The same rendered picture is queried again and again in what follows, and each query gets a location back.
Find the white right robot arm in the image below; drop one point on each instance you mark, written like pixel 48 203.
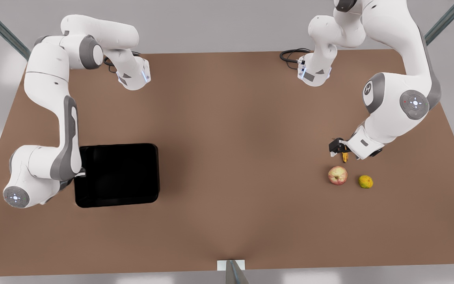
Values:
pixel 47 75

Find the white post foot plate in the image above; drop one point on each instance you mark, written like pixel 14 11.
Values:
pixel 221 264

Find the yellow-green lemon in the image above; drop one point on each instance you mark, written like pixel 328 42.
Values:
pixel 365 182

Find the small yellow banana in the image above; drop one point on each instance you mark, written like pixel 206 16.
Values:
pixel 345 157

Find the red-yellow apple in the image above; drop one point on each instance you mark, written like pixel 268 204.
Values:
pixel 337 175

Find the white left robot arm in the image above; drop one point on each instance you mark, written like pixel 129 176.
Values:
pixel 392 106

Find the black rectangular tray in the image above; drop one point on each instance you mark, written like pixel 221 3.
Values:
pixel 118 173

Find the silver frame post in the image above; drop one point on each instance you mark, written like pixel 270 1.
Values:
pixel 2 29
pixel 235 274
pixel 445 19

